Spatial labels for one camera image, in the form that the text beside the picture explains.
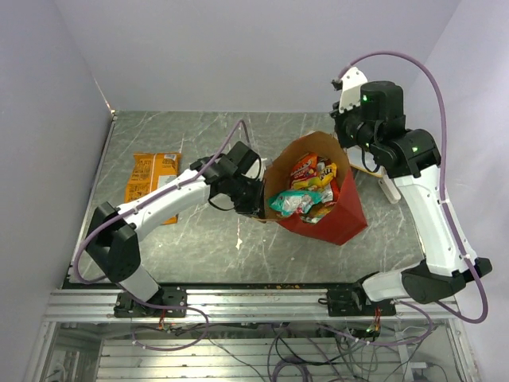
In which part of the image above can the teal snack packet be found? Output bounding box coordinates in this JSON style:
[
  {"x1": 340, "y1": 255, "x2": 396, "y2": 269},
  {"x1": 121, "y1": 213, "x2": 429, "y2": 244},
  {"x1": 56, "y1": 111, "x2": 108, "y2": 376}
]
[{"x1": 269, "y1": 189, "x2": 321, "y2": 217}]

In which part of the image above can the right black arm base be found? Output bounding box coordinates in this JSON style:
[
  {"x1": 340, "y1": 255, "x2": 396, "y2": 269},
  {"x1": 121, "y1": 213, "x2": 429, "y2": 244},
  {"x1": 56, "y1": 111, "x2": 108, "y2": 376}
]
[{"x1": 317, "y1": 286, "x2": 366, "y2": 317}]

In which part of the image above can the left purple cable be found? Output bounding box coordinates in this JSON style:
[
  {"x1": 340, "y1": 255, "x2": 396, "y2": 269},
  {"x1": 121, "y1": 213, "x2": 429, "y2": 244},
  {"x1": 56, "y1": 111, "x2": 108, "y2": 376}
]
[{"x1": 71, "y1": 119, "x2": 251, "y2": 319}]

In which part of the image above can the yellow candy packet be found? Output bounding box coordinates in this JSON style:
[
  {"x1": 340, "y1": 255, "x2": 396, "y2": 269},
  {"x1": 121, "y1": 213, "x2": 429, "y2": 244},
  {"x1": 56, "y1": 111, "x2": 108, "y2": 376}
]
[{"x1": 317, "y1": 159, "x2": 337, "y2": 189}]

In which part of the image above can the aluminium frame rail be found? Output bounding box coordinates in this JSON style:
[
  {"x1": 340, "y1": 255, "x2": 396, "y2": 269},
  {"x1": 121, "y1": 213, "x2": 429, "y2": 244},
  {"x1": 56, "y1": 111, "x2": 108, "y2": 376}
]
[{"x1": 43, "y1": 288, "x2": 446, "y2": 324}]

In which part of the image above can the red yellow snack packet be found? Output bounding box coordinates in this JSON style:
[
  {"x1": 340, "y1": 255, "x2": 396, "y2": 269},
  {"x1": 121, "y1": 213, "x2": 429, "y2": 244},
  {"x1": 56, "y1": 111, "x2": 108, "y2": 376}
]
[{"x1": 289, "y1": 153, "x2": 318, "y2": 189}]

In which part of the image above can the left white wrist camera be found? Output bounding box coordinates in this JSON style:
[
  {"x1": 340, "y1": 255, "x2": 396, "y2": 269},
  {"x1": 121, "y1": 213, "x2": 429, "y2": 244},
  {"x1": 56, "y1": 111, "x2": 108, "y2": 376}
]
[{"x1": 245, "y1": 157, "x2": 273, "y2": 180}]

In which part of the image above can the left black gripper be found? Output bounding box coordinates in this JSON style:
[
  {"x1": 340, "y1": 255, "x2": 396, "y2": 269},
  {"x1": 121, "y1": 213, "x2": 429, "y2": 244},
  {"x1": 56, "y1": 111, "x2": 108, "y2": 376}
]
[{"x1": 228, "y1": 174, "x2": 267, "y2": 224}]

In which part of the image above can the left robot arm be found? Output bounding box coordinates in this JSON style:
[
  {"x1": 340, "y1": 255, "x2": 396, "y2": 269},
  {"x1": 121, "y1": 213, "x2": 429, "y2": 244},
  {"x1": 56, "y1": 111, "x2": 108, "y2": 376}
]
[{"x1": 85, "y1": 142, "x2": 264, "y2": 316}]

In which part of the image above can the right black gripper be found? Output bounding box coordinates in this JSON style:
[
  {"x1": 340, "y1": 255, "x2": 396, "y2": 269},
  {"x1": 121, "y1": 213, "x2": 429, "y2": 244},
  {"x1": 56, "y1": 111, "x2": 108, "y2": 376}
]
[{"x1": 329, "y1": 94, "x2": 380, "y2": 153}]

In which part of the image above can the orange kettle chips bag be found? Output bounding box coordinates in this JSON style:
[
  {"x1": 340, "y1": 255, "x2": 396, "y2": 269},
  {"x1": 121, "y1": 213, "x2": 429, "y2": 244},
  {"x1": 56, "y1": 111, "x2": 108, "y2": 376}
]
[{"x1": 124, "y1": 152, "x2": 181, "y2": 203}]

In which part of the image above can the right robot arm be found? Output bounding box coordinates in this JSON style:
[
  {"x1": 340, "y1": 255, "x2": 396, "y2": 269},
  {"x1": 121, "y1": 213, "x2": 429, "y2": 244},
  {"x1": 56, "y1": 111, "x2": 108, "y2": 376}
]
[{"x1": 330, "y1": 75, "x2": 492, "y2": 315}]

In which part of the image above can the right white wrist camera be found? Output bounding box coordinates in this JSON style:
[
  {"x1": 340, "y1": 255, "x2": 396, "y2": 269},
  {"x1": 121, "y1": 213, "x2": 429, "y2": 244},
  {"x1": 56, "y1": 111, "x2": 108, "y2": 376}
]
[{"x1": 331, "y1": 66, "x2": 368, "y2": 114}]

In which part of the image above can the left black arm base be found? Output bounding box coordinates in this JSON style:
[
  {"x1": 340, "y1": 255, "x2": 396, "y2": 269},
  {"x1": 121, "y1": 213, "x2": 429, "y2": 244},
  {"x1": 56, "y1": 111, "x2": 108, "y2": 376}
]
[{"x1": 113, "y1": 287, "x2": 187, "y2": 318}]

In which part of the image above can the red paper bag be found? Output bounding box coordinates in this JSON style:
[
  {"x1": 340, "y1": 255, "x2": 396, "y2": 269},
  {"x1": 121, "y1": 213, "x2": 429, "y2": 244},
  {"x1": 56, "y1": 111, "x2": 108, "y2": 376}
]
[{"x1": 257, "y1": 131, "x2": 367, "y2": 245}]

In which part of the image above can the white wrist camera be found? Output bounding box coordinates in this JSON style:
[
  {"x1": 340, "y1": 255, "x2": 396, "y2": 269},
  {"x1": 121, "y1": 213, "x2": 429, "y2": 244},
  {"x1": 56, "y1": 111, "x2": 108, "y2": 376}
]
[
  {"x1": 331, "y1": 66, "x2": 368, "y2": 114},
  {"x1": 245, "y1": 157, "x2": 273, "y2": 180}
]

